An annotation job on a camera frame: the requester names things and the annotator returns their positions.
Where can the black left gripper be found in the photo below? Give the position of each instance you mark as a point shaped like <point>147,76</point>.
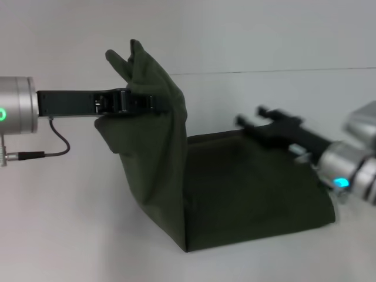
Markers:
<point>67,102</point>

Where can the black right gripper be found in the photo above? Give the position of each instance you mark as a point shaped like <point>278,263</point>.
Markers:
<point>293,135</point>

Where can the dark green FREE T-shirt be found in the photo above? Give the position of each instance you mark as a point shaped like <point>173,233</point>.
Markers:
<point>220,191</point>

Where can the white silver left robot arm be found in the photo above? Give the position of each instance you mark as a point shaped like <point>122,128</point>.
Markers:
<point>17,105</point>

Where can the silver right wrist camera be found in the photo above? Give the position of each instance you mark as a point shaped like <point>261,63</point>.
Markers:
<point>362,120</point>

